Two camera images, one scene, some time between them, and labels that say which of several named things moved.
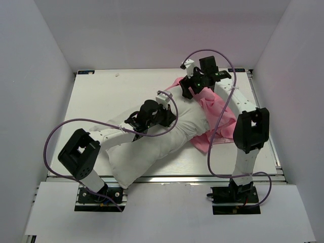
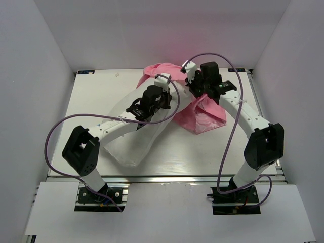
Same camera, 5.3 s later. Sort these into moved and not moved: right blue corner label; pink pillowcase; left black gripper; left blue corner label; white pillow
Moved: white pillow; left black gripper; pink pillowcase
Not moved: right blue corner label; left blue corner label
